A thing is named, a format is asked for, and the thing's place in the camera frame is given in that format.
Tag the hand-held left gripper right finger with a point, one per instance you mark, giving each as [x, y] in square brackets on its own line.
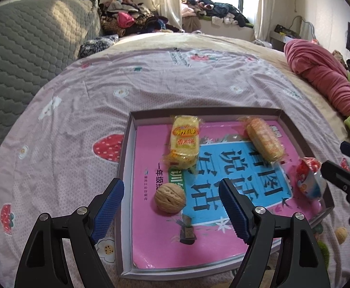
[233, 213]

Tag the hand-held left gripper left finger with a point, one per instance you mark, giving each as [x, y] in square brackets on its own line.
[107, 210]

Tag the red white snack packet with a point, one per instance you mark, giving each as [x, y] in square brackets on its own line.
[308, 183]

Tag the grey cardboard tray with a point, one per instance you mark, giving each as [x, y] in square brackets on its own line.
[127, 156]

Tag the walnut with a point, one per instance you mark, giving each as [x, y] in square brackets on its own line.
[170, 199]
[341, 235]

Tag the orange long cracker packet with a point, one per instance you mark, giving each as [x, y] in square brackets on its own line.
[265, 141]

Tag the yellow rice cracker packet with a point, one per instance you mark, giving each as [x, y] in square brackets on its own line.
[184, 144]

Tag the pink book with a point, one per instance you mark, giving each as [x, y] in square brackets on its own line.
[151, 216]

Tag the pink quilt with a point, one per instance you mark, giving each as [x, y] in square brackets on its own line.
[322, 75]

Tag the strawberry print bed sheet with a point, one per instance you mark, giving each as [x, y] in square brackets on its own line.
[88, 90]

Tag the black bag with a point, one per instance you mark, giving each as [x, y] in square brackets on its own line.
[284, 30]

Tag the narrow white curtain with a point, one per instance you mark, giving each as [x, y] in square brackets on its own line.
[262, 15]

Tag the blue floral cloth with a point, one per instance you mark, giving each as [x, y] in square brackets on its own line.
[98, 45]

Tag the grey quilted headboard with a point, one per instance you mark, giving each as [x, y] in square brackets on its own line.
[28, 51]

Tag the pile of dark clothes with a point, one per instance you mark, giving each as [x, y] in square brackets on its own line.
[133, 18]

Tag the pile of windowsill clothes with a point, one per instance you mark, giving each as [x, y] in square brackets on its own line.
[214, 10]

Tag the wide white curtain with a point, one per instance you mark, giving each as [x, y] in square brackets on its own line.
[166, 3]

